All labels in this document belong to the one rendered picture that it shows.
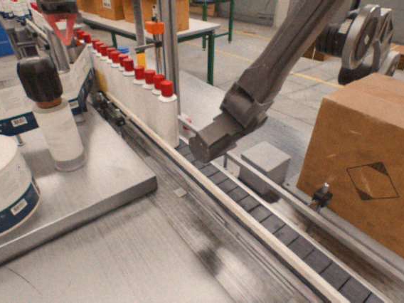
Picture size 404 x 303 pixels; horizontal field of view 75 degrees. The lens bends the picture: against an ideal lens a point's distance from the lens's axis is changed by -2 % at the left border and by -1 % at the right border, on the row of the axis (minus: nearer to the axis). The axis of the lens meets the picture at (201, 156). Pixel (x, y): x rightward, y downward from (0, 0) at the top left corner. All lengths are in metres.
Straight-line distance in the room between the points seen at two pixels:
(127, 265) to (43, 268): 0.18
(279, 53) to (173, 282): 0.47
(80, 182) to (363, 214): 0.70
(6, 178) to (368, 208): 0.77
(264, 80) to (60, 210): 0.54
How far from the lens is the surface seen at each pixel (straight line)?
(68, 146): 0.78
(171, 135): 0.80
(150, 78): 0.83
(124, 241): 0.68
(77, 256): 0.69
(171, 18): 0.97
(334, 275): 0.61
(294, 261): 0.55
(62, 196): 0.76
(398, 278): 0.55
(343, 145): 0.65
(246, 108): 0.49
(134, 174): 0.75
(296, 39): 0.45
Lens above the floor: 1.37
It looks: 38 degrees down
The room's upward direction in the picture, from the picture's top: straight up
